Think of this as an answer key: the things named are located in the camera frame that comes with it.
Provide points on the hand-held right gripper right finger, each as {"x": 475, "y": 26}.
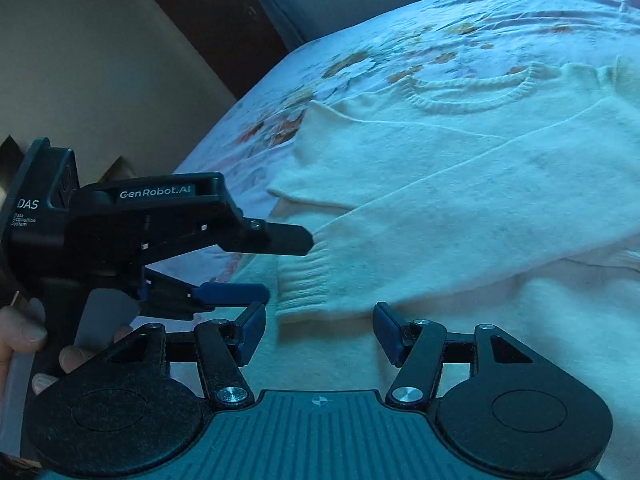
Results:
{"x": 387, "y": 334}

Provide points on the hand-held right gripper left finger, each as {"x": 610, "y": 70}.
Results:
{"x": 253, "y": 332}

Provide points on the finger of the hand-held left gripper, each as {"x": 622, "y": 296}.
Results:
{"x": 285, "y": 240}
{"x": 230, "y": 294}

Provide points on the white knit sweater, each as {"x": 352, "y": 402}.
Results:
{"x": 450, "y": 170}

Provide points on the person's left hand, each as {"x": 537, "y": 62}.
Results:
{"x": 20, "y": 327}

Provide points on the dark wooden door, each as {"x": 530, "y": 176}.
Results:
{"x": 215, "y": 15}

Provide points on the floral bed sheet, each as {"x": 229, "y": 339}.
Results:
{"x": 400, "y": 25}

